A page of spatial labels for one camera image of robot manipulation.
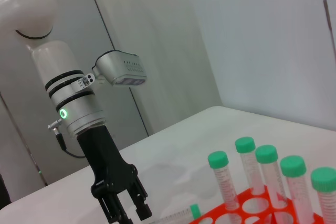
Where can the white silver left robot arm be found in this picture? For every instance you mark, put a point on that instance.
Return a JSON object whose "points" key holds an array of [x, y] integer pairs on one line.
{"points": [[52, 58]]}

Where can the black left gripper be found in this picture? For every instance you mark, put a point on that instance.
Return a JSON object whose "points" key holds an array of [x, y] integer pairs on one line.
{"points": [[105, 161]]}

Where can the clear green-capped test tube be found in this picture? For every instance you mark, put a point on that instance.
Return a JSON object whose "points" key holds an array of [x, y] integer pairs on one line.
{"points": [[195, 210], [245, 144], [218, 159], [324, 179], [266, 154], [292, 165]]}

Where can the orange test tube rack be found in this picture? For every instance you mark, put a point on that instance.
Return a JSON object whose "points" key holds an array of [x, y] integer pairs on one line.
{"points": [[227, 214]]}

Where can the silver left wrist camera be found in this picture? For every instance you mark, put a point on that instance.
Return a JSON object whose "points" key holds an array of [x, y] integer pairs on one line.
{"points": [[120, 66]]}

